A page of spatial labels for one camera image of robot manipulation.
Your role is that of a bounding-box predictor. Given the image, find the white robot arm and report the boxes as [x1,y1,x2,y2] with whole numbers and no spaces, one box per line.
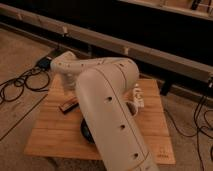
[51,51,159,171]

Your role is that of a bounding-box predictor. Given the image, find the black power adapter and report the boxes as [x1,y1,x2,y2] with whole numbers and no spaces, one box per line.
[36,57,52,71]

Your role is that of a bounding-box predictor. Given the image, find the black round bowl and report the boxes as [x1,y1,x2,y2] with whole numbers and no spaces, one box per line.
[80,120,94,143]

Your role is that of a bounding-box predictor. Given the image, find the long wooden beam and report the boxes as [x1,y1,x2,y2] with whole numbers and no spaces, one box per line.
[0,2,213,82]

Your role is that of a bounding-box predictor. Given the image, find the dark rectangular eraser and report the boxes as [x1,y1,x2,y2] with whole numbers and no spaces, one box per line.
[59,103,79,115]

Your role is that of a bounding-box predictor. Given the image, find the wooden board table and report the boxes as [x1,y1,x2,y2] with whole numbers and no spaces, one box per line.
[24,76,176,164]

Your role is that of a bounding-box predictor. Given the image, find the black cables at right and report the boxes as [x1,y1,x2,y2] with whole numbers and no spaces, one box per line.
[163,94,213,164]

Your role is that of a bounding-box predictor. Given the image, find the black coiled cable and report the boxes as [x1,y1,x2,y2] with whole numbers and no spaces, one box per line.
[0,67,52,105]

